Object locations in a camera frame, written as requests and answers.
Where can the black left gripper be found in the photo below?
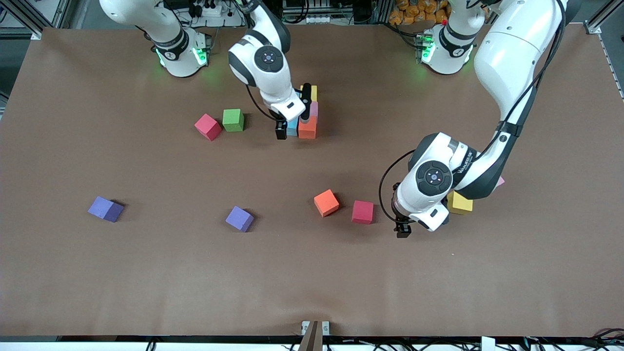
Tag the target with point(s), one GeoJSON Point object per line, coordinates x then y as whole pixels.
{"type": "Point", "coordinates": [402, 228]}

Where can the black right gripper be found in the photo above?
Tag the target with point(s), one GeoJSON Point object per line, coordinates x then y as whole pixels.
{"type": "Point", "coordinates": [281, 129]}

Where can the orange foam cube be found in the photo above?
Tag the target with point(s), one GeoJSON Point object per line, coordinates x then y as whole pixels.
{"type": "Point", "coordinates": [307, 130]}
{"type": "Point", "coordinates": [326, 203]}

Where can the pink foam cube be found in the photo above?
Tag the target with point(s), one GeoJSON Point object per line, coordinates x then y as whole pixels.
{"type": "Point", "coordinates": [500, 182]}
{"type": "Point", "coordinates": [314, 109]}

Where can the red foam cube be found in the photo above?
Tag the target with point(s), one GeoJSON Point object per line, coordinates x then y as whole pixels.
{"type": "Point", "coordinates": [362, 212]}
{"type": "Point", "coordinates": [208, 127]}

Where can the yellow foam cube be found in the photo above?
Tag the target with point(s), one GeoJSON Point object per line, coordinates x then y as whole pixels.
{"type": "Point", "coordinates": [460, 204]}
{"type": "Point", "coordinates": [314, 92]}

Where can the purple foam cube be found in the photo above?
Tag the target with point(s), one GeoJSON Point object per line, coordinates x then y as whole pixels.
{"type": "Point", "coordinates": [239, 219]}
{"type": "Point", "coordinates": [105, 209]}

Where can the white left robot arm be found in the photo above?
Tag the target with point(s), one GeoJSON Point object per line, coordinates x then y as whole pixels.
{"type": "Point", "coordinates": [512, 48]}

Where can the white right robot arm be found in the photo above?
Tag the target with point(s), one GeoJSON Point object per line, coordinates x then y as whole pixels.
{"type": "Point", "coordinates": [265, 58]}

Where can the green foam cube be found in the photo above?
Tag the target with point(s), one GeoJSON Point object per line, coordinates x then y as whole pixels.
{"type": "Point", "coordinates": [233, 120]}

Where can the brown table cover sheet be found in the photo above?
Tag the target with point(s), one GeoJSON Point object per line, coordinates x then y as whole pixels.
{"type": "Point", "coordinates": [312, 273]}

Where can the white electrical box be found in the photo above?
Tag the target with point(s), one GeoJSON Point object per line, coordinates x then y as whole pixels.
{"type": "Point", "coordinates": [317, 19]}

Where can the white power strip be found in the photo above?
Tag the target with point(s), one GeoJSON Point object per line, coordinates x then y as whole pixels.
{"type": "Point", "coordinates": [217, 19]}

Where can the orange packets pile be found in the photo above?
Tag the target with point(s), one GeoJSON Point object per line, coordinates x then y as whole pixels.
{"type": "Point", "coordinates": [414, 12]}

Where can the silver bracket with brown post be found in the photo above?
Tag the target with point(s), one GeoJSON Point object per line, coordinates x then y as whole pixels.
{"type": "Point", "coordinates": [314, 336]}

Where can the aluminium frame profile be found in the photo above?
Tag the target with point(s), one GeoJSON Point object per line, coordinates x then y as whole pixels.
{"type": "Point", "coordinates": [22, 17]}
{"type": "Point", "coordinates": [594, 25]}

